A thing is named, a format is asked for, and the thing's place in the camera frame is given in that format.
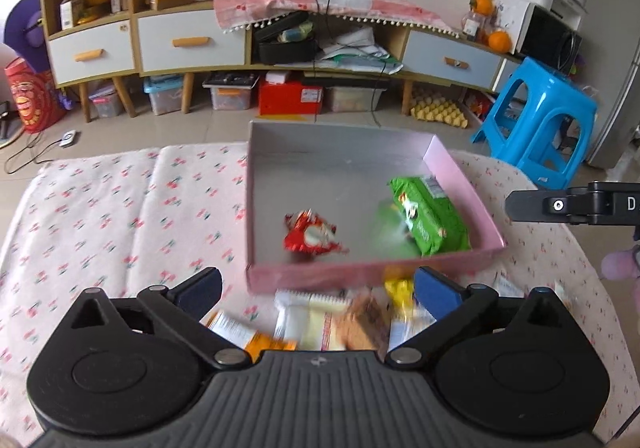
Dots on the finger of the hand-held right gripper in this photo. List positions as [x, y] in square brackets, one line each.
[537, 205]

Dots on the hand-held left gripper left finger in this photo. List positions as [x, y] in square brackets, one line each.
[202, 290]

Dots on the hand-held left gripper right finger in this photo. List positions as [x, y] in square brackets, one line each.
[436, 290]

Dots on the orange and silver snack packet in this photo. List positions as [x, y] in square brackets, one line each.
[240, 330]

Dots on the green snack packet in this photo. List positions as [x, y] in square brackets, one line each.
[430, 213]

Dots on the brown snack packet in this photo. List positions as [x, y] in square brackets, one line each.
[365, 323]

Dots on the pale snack packet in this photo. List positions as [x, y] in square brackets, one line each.
[310, 323]

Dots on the red snack packet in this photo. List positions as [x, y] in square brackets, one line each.
[310, 233]

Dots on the pink cardboard box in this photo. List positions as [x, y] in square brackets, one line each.
[320, 177]

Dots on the yellow wrapped candy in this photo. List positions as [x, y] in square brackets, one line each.
[399, 287]

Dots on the pink plush slipper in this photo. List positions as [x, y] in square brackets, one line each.
[622, 263]

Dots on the small white snack packet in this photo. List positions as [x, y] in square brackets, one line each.
[507, 287]
[561, 293]

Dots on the floral printed blanket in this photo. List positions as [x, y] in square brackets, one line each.
[125, 218]

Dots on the blue plastic stool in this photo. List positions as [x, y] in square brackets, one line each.
[545, 97]

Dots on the yellow egg tray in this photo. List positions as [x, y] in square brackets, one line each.
[440, 111]

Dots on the grey refrigerator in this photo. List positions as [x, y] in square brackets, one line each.
[615, 52]

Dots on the black microwave oven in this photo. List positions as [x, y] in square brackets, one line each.
[550, 40]

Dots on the orange fruit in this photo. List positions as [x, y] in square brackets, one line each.
[500, 41]
[483, 3]

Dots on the glass jar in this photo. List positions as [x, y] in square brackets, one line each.
[474, 25]

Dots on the clear bin with blue lid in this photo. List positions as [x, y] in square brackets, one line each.
[162, 95]

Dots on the small clear storage bin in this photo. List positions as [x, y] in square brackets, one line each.
[106, 102]

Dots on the red cardboard box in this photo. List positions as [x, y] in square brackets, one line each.
[290, 97]

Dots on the pile of papers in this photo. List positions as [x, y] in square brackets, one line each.
[357, 52]

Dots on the low wooden cabinet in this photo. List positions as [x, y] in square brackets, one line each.
[200, 40]

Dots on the black open case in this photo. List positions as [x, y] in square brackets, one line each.
[285, 47]

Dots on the red printed bag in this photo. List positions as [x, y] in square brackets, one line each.
[32, 92]

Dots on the tall wooden shelf cabinet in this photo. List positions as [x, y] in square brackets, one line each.
[90, 52]

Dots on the pink floral cloth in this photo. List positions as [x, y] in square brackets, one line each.
[350, 0]

